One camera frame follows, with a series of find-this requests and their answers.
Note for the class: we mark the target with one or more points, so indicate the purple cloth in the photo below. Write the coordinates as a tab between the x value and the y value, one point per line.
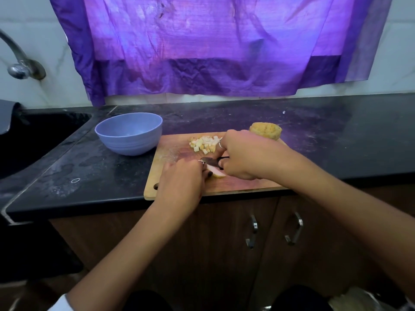
220	42

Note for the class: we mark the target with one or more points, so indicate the person's left forearm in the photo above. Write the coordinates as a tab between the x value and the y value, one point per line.
126	262

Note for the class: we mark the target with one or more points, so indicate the dark sink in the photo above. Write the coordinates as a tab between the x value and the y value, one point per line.
36	139

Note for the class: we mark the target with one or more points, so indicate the grey cloth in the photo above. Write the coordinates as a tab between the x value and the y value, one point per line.
6	116

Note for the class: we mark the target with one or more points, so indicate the person's right hand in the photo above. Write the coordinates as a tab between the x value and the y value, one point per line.
249	155

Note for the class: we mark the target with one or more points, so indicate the red and white plastic bag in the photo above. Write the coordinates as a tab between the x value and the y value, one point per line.
363	301

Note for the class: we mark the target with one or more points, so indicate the person's right forearm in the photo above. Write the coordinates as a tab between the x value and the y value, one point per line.
356	210

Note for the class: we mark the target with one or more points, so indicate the tan potato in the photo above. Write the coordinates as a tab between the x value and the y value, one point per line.
216	171

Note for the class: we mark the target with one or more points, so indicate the rounded potato end piece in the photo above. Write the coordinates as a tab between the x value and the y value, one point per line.
266	129

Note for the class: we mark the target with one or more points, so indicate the white rubber band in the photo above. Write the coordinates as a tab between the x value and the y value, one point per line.
71	180

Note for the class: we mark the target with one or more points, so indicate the person's left hand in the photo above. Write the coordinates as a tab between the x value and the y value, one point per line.
178	184

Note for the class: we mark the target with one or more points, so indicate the pile of diced potato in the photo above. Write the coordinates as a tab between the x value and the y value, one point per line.
205	143

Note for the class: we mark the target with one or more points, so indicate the metal faucet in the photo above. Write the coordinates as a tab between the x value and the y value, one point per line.
23	68

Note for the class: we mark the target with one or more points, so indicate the person's dark trousers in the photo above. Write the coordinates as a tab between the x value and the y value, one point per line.
298	300

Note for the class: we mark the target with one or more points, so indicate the blue bowl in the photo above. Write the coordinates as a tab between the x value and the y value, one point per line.
129	134

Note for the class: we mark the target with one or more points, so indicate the wooden cutting board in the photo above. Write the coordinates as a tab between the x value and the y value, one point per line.
175	152

